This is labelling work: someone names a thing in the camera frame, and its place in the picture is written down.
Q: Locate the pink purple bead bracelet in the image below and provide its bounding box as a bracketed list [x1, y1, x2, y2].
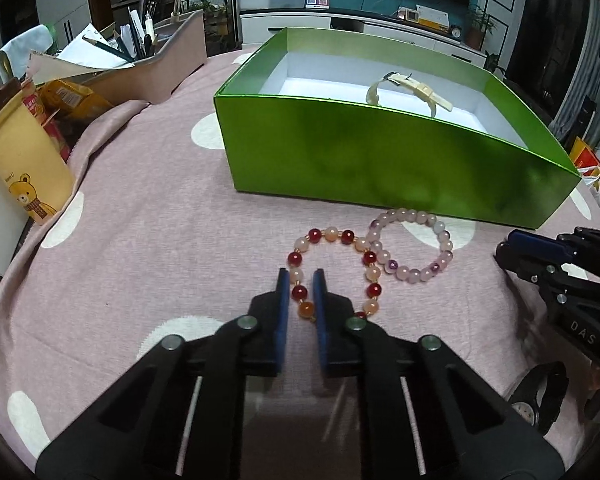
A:
[367, 206, 455, 284]

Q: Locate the green cardboard box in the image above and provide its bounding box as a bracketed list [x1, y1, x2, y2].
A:
[214, 28, 580, 229]

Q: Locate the white plastic bag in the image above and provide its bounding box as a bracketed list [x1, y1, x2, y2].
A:
[576, 161, 600, 212]

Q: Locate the red and peach bead bracelet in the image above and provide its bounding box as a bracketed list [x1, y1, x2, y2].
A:
[285, 224, 383, 322]

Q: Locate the yellow snack packet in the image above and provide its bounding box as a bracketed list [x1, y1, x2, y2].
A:
[39, 79, 113, 124]

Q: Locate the yellow desk calendar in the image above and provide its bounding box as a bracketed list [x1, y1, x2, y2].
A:
[416, 4, 449, 32]

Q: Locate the white plastic wristwatch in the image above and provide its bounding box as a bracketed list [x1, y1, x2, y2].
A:
[365, 72, 454, 118]

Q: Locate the small desk clock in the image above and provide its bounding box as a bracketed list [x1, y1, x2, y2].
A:
[449, 25, 463, 39]

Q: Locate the pink desk organizer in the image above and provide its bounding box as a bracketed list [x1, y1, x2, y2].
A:
[84, 10, 208, 105]

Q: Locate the person's right hand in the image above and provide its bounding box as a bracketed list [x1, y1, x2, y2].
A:
[588, 363, 600, 391]

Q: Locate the yellow bear bottle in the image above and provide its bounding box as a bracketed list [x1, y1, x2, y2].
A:
[0, 78, 74, 224]

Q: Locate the black wristwatch white dial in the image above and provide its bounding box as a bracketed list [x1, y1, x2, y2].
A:
[507, 361, 569, 436]

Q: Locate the potted plant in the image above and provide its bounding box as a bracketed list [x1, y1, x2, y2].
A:
[465, 4, 496, 50]

